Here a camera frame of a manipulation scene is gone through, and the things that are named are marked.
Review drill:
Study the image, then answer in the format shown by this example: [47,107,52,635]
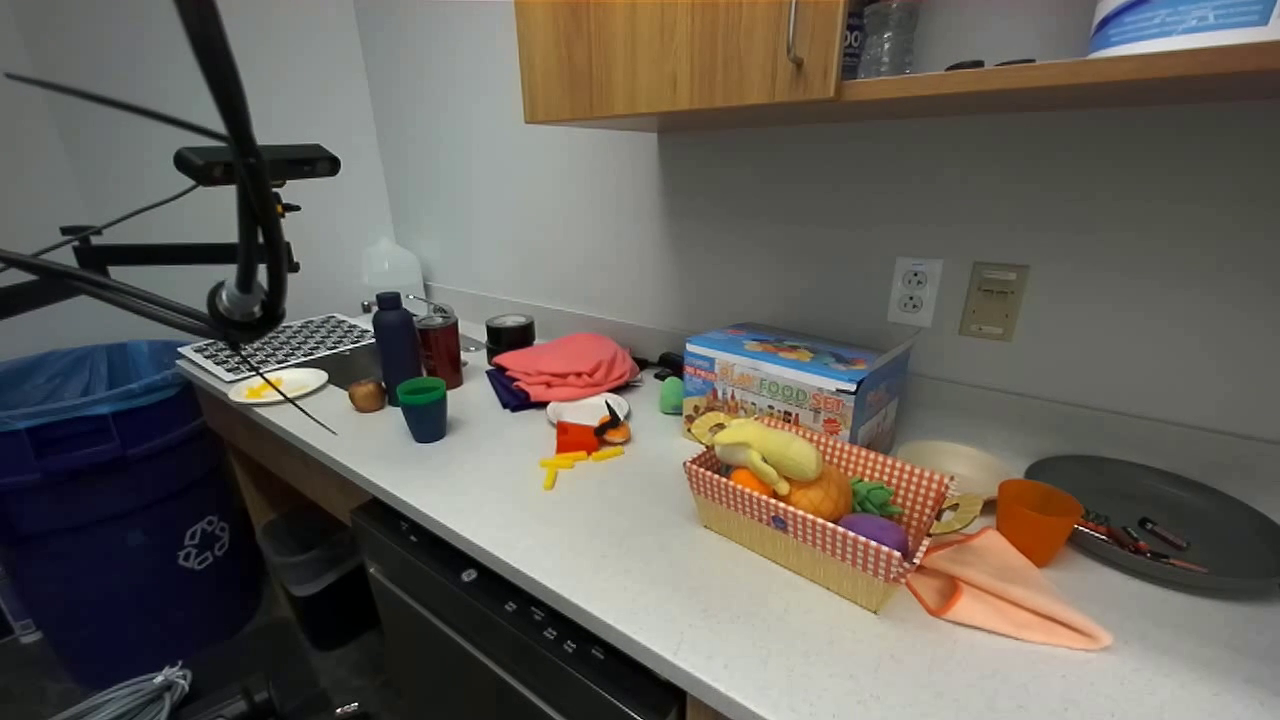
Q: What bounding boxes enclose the wooden base cabinet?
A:
[195,385,381,542]

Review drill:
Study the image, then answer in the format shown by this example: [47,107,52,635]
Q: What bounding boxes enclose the pink cloth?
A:
[491,334,646,409]

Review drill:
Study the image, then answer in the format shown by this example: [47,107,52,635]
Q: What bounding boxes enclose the red toy fries box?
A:
[552,416,609,461]

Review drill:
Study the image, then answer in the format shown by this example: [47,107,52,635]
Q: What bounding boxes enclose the black tape roll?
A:
[483,313,539,359]

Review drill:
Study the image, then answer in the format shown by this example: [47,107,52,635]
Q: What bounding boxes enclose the navy cloth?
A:
[483,368,539,416]

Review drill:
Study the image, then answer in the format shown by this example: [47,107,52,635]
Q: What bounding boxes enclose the pale yellow toy corn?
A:
[687,409,827,492]

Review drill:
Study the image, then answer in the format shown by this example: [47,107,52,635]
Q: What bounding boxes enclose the blue toy food box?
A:
[679,321,917,457]

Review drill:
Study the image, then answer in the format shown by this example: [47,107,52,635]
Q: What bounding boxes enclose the dark red jar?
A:
[418,305,467,392]

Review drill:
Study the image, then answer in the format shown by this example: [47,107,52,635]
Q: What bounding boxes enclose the orange toy fruit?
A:
[783,463,856,524]

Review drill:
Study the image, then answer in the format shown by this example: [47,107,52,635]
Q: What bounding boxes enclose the blue cup green rim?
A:
[394,373,451,450]

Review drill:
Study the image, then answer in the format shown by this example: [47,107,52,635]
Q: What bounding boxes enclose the red checkered cardboard basket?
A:
[679,420,960,618]

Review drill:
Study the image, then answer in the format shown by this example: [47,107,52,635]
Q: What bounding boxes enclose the blue bottle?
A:
[372,287,425,396]

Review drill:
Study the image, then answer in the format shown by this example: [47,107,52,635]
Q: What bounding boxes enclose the clear plastic jug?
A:
[355,236,431,316]

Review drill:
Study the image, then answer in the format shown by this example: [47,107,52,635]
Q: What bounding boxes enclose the green toy vegetable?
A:
[853,476,903,521]

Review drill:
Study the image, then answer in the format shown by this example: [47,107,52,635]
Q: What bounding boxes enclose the purple toy vegetable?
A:
[841,511,917,561]

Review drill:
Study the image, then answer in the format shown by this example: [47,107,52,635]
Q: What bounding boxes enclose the black dishwasher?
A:
[347,495,693,720]

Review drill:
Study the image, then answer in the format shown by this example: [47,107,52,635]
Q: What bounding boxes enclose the checkerboard calibration board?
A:
[178,313,381,388]

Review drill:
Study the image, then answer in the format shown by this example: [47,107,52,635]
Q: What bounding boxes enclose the white plate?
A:
[226,366,334,409]

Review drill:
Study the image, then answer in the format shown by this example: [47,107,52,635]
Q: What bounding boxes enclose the yellow toy slice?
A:
[928,492,993,542]

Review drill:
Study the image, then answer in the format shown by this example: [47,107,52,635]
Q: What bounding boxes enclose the small black trash bin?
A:
[255,511,385,656]

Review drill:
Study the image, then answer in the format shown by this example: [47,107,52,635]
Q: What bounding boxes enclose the clear glass jar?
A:
[845,0,928,80]

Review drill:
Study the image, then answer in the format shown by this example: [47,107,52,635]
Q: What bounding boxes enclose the peach paper napkin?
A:
[900,521,1116,656]

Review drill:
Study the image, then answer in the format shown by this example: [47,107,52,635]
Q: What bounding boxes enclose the orange plastic cup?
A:
[993,476,1090,573]

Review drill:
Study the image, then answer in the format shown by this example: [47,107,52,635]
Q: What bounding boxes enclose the red toy strip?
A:
[1074,511,1167,563]

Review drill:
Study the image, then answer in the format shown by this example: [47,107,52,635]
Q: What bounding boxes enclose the dark toy strip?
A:
[1134,511,1202,556]

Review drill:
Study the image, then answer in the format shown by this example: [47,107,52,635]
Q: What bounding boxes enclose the blue recycling bin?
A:
[0,335,272,693]

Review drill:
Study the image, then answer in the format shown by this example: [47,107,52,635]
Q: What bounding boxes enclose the dark grey round plate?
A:
[1020,452,1280,601]

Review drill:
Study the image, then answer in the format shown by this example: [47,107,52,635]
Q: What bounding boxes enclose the grey cloth bag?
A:
[52,662,200,720]

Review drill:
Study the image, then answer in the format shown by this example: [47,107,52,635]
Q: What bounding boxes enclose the white blue container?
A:
[1084,0,1280,59]

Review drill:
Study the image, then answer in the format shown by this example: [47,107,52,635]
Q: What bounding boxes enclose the white wall outlet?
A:
[883,253,950,334]

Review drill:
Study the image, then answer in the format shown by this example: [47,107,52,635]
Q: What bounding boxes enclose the wooden cabinet door metal handle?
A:
[513,0,848,129]

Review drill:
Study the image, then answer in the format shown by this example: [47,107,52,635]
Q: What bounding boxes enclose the black stereo camera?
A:
[173,141,345,189]

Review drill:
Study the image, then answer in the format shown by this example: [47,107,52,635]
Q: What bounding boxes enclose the black camera stand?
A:
[52,185,308,279]

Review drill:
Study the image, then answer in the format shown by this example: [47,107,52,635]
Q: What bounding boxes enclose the wooden wall cabinet frame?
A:
[513,0,1280,135]

